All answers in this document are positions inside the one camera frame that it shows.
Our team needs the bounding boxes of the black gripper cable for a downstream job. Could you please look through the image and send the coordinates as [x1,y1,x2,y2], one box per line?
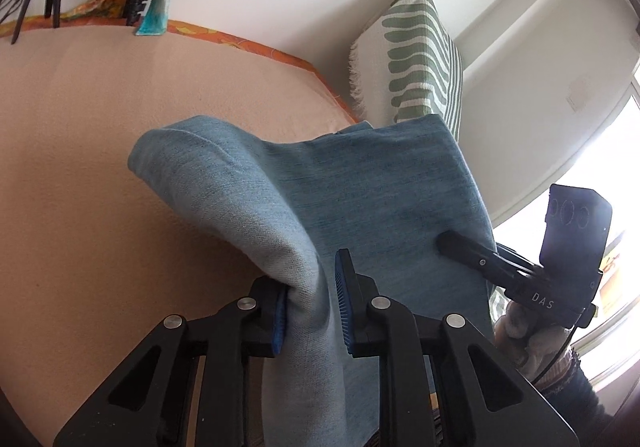
[529,306,599,385]

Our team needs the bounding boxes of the black ring light cable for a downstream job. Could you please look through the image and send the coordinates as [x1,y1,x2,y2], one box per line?
[0,0,26,24]

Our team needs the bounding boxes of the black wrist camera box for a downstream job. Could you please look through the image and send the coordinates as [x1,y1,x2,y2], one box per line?
[539,184,613,277]

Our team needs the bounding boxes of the right hand white glove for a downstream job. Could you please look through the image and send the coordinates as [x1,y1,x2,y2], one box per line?
[495,302,574,386]

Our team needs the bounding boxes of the right forearm dark sleeve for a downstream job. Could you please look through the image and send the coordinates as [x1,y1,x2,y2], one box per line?
[535,351,613,446]

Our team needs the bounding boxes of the light blue denim pants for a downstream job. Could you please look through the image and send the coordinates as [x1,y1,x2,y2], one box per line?
[128,115,494,446]

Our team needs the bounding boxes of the green white patterned cushion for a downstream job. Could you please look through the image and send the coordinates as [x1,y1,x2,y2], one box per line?
[349,0,463,138]

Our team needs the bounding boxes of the peach fleece blanket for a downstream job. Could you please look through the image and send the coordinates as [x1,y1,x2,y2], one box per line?
[1,25,352,445]

